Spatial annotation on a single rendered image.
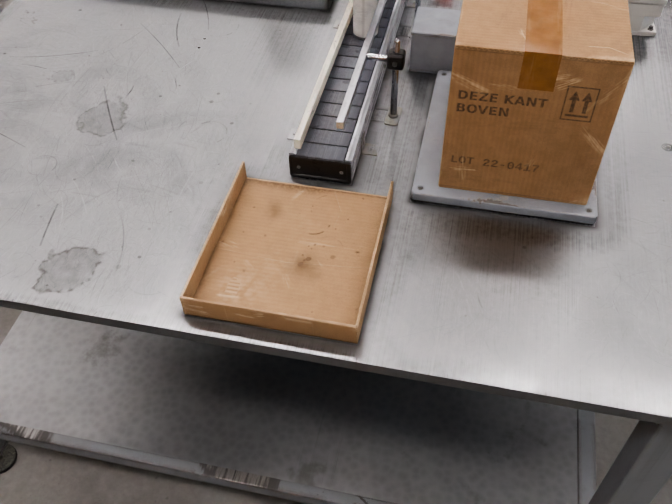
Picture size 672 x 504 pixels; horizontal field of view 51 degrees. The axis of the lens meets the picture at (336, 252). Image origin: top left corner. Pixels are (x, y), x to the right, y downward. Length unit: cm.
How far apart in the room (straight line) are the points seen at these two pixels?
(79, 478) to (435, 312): 116
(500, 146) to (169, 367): 99
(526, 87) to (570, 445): 88
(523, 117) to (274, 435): 90
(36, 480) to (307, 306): 110
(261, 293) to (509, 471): 77
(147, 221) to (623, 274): 76
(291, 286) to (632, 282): 51
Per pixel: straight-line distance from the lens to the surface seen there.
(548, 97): 108
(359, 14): 147
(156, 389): 174
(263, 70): 151
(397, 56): 128
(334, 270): 109
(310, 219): 116
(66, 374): 183
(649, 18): 171
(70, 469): 196
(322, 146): 123
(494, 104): 109
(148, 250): 117
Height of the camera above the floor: 167
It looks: 48 degrees down
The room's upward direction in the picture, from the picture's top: 2 degrees counter-clockwise
